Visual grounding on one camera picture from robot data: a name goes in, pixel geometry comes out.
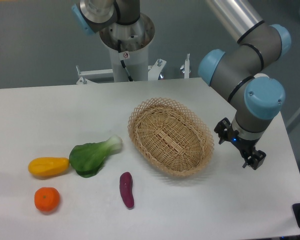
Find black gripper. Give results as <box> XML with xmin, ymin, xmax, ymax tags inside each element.
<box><xmin>214</xmin><ymin>117</ymin><xmax>267</xmax><ymax>170</ymax></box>

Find green bok choy vegetable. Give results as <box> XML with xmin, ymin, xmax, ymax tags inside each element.
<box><xmin>69</xmin><ymin>135</ymin><xmax>123</xmax><ymax>178</ymax></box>

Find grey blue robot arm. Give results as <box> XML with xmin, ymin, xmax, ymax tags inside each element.
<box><xmin>71</xmin><ymin>0</ymin><xmax>292</xmax><ymax>169</ymax></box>

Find woven wicker basket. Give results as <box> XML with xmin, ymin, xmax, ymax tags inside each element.
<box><xmin>127</xmin><ymin>97</ymin><xmax>214</xmax><ymax>177</ymax></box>

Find purple sweet potato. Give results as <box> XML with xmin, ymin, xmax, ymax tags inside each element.
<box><xmin>119</xmin><ymin>172</ymin><xmax>135</xmax><ymax>209</ymax></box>

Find yellow papaya fruit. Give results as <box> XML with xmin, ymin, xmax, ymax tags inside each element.
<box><xmin>28</xmin><ymin>157</ymin><xmax>70</xmax><ymax>178</ymax></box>

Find orange tangerine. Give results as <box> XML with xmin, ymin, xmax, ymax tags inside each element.
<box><xmin>34</xmin><ymin>187</ymin><xmax>60</xmax><ymax>212</ymax></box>

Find white frame leg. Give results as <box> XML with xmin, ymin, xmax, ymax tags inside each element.
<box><xmin>286</xmin><ymin>107</ymin><xmax>300</xmax><ymax>133</ymax></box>

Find white metal bracket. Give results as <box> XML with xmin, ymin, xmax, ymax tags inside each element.
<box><xmin>179</xmin><ymin>53</ymin><xmax>192</xmax><ymax>79</ymax></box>

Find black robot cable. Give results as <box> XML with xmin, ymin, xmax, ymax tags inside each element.
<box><xmin>116</xmin><ymin>39</ymin><xmax>135</xmax><ymax>82</ymax></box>

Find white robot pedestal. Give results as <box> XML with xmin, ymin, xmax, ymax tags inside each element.
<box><xmin>99</xmin><ymin>13</ymin><xmax>155</xmax><ymax>82</ymax></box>

